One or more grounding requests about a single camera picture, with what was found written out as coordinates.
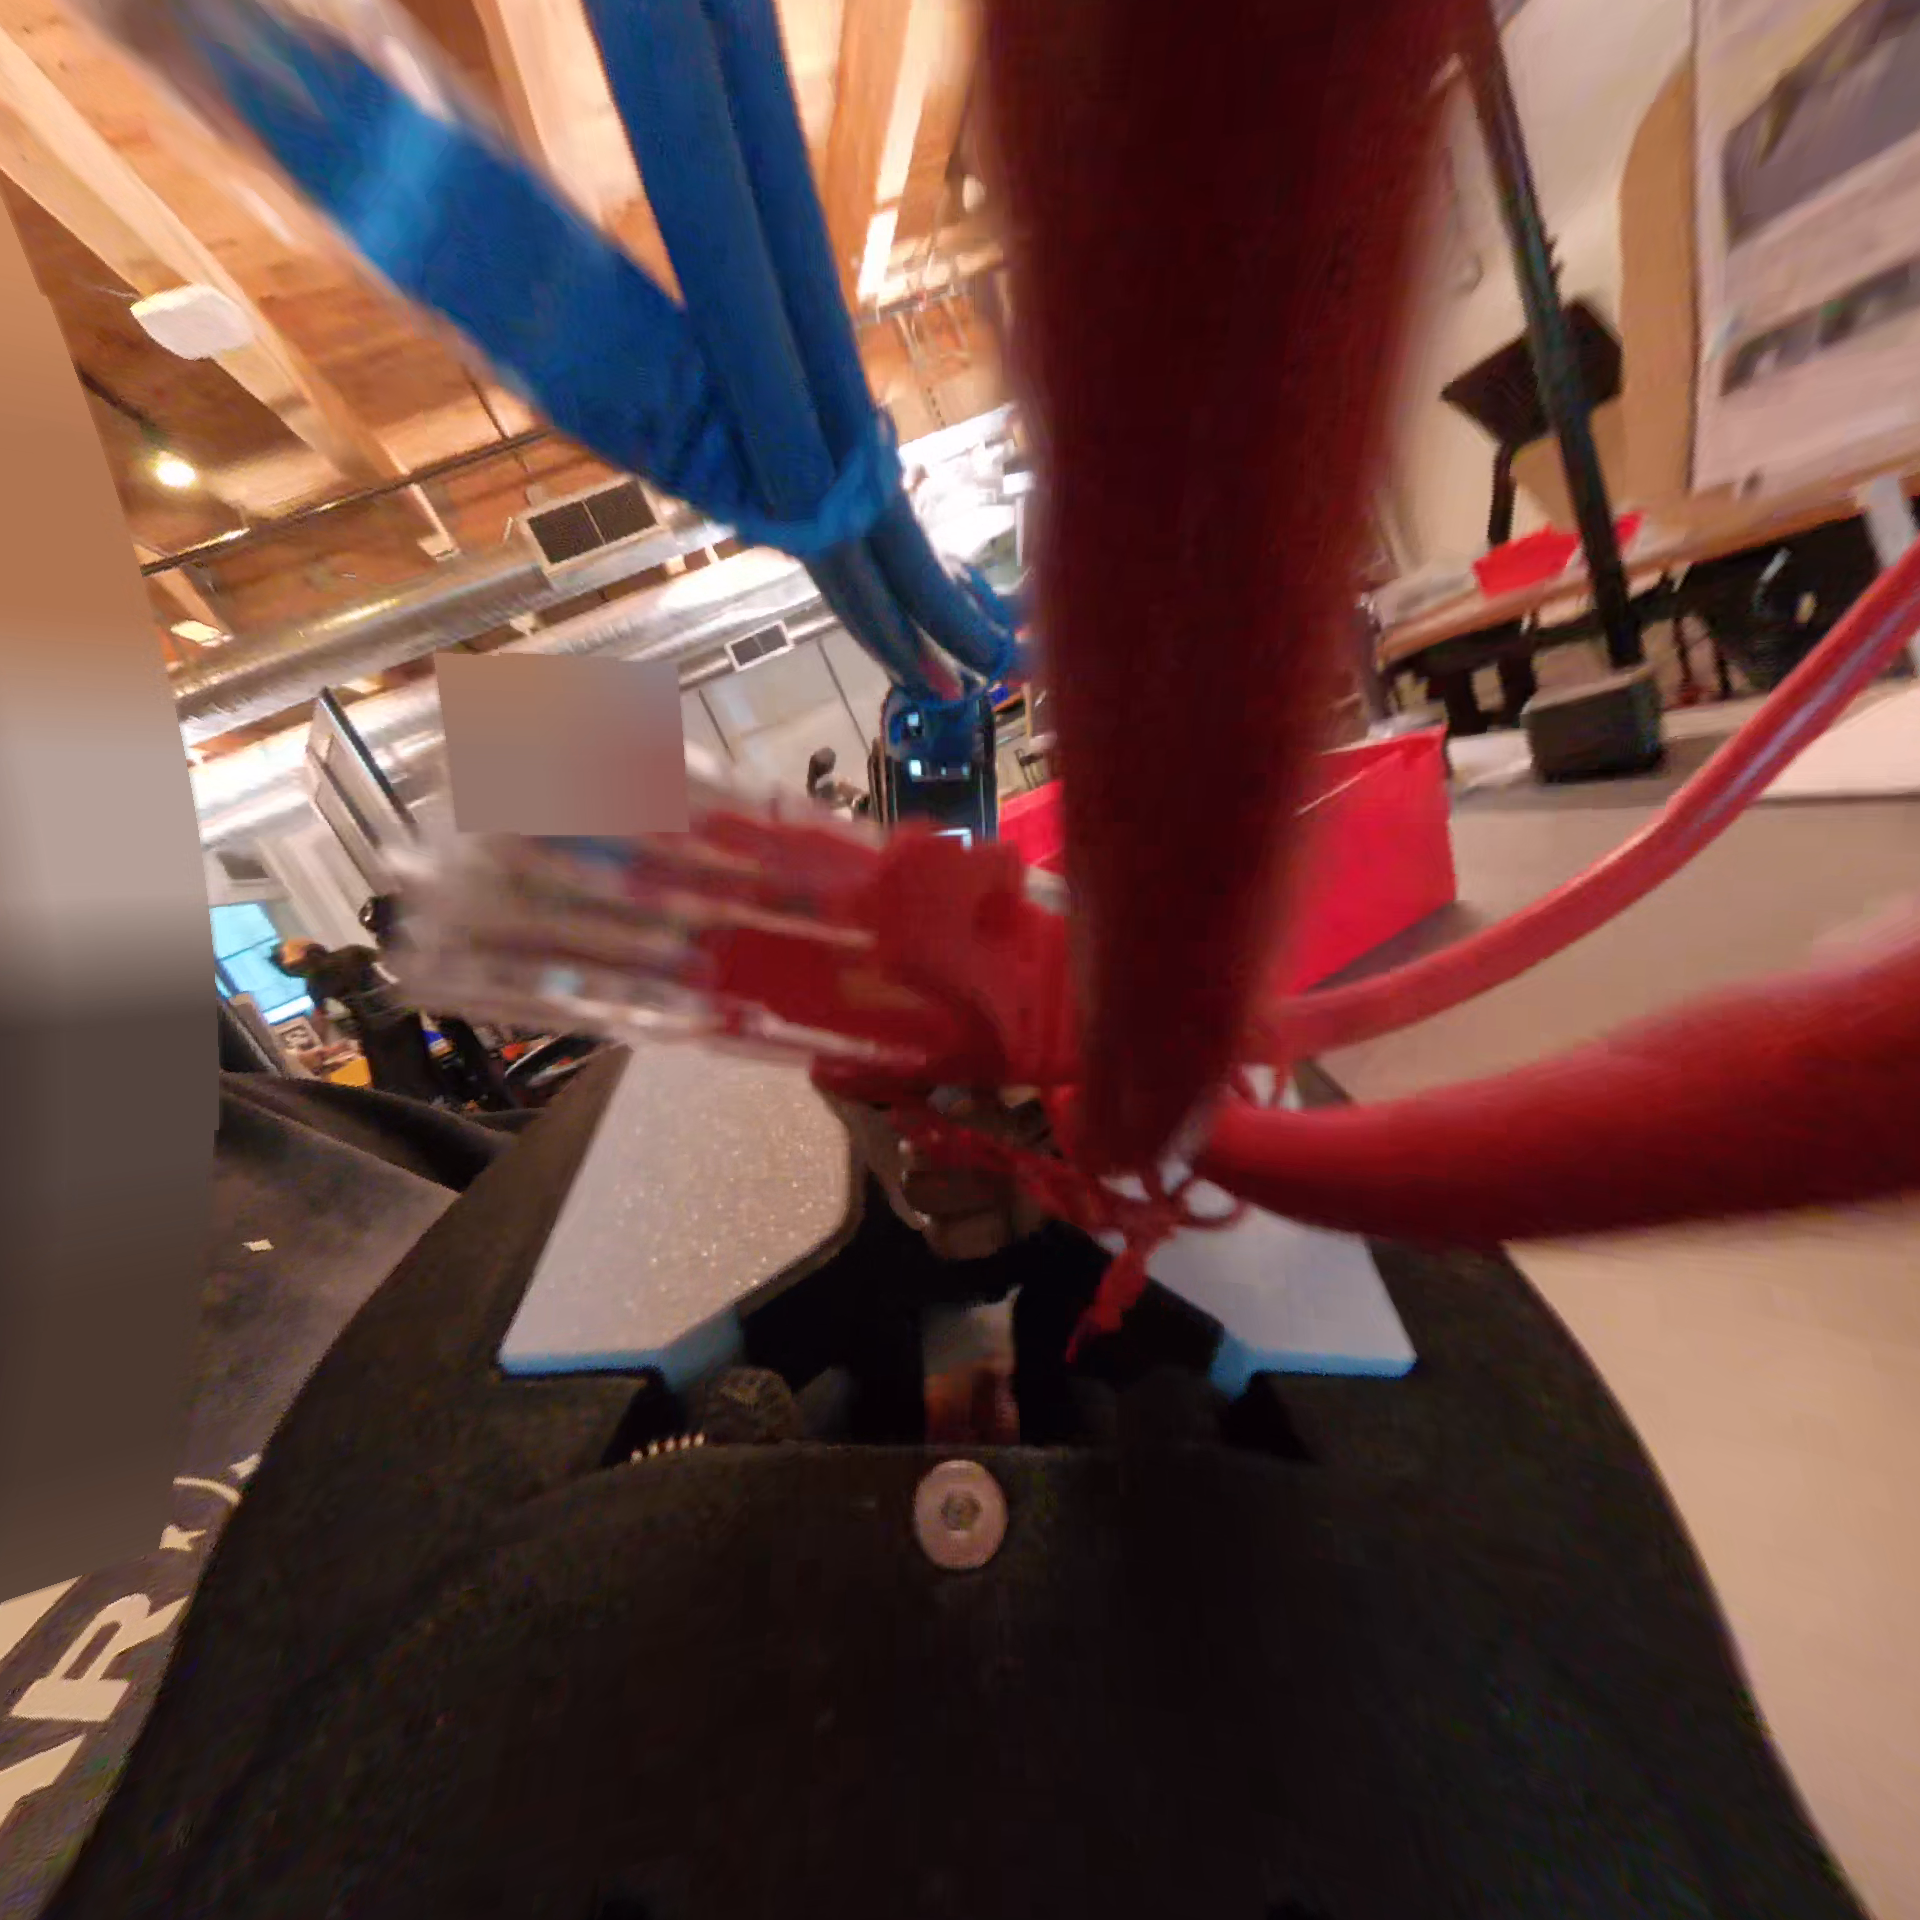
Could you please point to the red plastic bin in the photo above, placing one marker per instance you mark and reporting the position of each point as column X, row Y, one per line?
column 1364, row 855

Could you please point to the printed instruction poster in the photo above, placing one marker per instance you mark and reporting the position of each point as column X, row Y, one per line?
column 1815, row 225

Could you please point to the white ceiling device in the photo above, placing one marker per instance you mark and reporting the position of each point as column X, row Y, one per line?
column 193, row 320

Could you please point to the small red bin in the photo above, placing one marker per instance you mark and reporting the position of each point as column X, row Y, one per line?
column 1544, row 563

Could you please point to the wooden poster backing board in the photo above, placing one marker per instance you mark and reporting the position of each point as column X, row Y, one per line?
column 1658, row 301

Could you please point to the wooden desk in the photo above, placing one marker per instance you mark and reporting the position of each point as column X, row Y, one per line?
column 1724, row 555

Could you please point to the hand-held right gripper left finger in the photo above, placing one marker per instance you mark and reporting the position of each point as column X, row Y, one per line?
column 690, row 1184

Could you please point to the silver ventilation duct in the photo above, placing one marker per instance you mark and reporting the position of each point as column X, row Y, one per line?
column 451, row 630

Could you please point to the wall vent grille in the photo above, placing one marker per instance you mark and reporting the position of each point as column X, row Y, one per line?
column 584, row 525

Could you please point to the dark printed shirt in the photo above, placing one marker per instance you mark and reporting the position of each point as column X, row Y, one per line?
column 361, row 1184

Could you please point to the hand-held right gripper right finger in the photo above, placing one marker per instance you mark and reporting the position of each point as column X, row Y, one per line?
column 1321, row 1304

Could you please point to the person's right hand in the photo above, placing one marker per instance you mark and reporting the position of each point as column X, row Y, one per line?
column 961, row 1193

